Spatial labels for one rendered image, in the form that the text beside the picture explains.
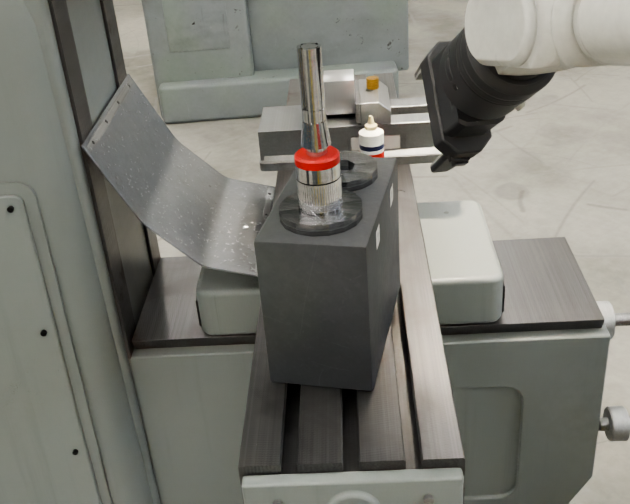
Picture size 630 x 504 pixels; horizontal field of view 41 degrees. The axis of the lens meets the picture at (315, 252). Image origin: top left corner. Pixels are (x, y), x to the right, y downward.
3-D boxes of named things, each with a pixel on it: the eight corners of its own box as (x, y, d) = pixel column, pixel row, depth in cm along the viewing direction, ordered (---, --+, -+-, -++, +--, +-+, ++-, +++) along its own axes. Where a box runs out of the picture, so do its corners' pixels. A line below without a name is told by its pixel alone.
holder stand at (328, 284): (401, 286, 113) (398, 146, 103) (374, 392, 94) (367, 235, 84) (312, 280, 116) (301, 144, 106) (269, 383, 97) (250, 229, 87)
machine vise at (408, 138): (452, 128, 158) (453, 71, 153) (462, 161, 145) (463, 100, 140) (266, 138, 160) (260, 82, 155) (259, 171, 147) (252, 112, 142)
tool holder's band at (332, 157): (317, 175, 85) (316, 165, 85) (285, 163, 88) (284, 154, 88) (349, 159, 88) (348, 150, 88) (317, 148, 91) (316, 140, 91)
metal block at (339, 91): (355, 101, 151) (353, 68, 148) (355, 113, 146) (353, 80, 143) (325, 103, 152) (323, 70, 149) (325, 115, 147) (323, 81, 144)
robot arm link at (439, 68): (506, 157, 89) (563, 121, 77) (420, 165, 87) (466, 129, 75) (485, 43, 91) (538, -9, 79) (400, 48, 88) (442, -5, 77)
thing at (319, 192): (321, 220, 88) (317, 175, 85) (289, 207, 91) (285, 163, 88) (351, 203, 91) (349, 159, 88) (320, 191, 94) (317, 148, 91)
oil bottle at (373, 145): (384, 171, 144) (382, 110, 138) (385, 182, 140) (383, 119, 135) (360, 173, 144) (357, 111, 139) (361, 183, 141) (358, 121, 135)
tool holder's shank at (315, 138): (316, 161, 86) (308, 53, 80) (294, 154, 88) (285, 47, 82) (338, 151, 88) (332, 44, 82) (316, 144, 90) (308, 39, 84)
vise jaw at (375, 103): (388, 98, 154) (387, 77, 152) (391, 123, 144) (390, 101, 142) (355, 100, 155) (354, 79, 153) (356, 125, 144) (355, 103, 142)
